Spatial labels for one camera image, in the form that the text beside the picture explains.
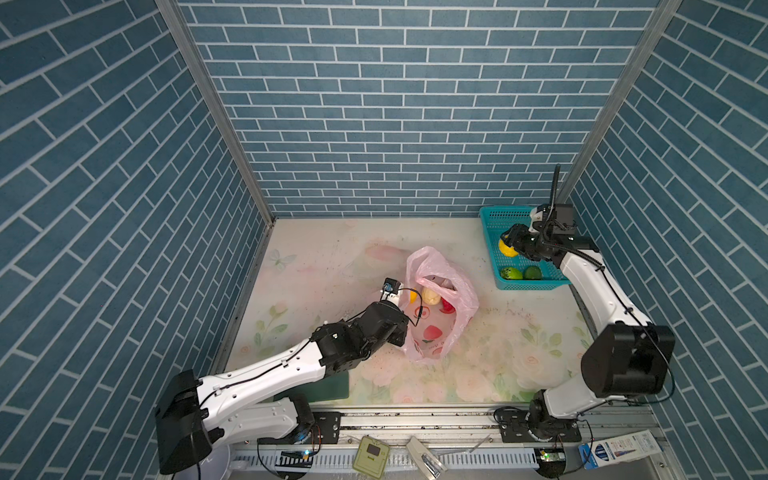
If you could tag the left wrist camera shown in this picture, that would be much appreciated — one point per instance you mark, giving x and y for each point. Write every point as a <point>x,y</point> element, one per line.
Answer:
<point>390,291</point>

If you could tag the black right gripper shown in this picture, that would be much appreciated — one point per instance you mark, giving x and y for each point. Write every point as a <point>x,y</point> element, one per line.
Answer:
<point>518,231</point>

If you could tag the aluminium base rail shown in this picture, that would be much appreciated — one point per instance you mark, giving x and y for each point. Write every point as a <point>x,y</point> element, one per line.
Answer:
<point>484,439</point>

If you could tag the grey remote device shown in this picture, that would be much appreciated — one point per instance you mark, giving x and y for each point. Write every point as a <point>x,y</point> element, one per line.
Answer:
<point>424,460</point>

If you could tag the aluminium corner post left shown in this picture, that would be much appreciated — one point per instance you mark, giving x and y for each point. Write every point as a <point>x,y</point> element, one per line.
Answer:
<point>181,34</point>

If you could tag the beige potato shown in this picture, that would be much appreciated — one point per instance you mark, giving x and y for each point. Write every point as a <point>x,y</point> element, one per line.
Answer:
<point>430,297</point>

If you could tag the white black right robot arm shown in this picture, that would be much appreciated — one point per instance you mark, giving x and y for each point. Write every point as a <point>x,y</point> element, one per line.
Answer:
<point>630,356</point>

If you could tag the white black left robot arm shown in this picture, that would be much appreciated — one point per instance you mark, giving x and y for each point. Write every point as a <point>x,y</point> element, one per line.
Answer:
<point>194,416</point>

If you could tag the green timer device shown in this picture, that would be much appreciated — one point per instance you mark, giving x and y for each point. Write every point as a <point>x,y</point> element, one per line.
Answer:
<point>371,457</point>

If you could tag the teal plastic basket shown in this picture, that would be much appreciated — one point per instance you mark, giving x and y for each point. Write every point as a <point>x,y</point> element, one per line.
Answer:
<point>496,220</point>

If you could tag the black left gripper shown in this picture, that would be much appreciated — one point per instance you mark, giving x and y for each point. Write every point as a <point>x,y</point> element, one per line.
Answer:
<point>401,327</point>

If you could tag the aluminium corner post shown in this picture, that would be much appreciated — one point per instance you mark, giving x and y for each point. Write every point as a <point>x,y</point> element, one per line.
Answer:
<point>657,23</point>
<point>181,34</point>

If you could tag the yellow lemon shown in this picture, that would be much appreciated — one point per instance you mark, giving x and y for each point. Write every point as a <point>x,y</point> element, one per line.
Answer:
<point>506,250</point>

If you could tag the aluminium corner post right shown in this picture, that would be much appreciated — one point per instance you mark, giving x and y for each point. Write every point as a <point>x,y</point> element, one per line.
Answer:
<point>657,23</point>

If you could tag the green apple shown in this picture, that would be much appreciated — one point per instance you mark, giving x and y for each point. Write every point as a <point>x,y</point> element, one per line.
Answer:
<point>511,274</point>

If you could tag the pink plastic bag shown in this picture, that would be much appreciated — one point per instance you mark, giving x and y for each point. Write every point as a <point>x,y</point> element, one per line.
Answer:
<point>432,334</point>

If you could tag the white blue box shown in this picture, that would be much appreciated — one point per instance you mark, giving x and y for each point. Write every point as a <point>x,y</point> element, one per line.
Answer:
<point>622,449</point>

